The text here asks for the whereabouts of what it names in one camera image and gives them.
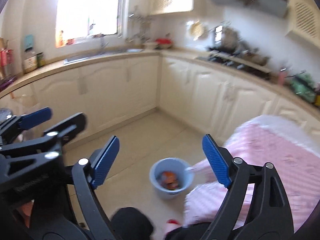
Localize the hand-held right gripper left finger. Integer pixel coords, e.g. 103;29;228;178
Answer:
71;135;120;240

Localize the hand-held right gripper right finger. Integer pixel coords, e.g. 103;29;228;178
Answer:
200;134;294;240

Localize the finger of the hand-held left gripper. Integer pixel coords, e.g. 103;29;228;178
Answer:
0;112;87;178
0;107;52;140

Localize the light blue plastic bucket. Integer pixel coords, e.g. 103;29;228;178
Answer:
149;157;195;200

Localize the round table pink checkered cloth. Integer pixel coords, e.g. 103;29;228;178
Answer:
184;115;320;233

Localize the glass jar with beige contents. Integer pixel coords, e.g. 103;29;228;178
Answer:
23;50;38;73

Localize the person's dark trouser leg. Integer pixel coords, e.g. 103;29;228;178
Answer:
111;200;213;240

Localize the steel kitchen sink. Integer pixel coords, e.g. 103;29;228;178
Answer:
64;48;144;64

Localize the black gas stove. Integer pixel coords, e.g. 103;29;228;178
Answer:
196;51;272;77

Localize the pink chopstick holder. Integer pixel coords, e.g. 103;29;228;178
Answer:
278;66;288;85

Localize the green electric cooker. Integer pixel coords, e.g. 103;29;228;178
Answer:
290;73;317;103

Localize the kitchen window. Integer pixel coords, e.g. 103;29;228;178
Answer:
55;0;130;48

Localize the steel steamer pot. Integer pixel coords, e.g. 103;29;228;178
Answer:
220;26;241;50

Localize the cream round steamer basket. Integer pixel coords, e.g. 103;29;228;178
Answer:
189;21;204;39

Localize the grey range hood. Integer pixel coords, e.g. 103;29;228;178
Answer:
196;0;288;18

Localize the wide cream lattice cabinet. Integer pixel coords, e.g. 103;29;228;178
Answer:
285;0;320;45

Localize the light blue wall card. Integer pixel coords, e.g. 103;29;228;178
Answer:
24;34;34;50

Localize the wall rack with steel ladles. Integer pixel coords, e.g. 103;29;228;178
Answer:
126;11;153;43

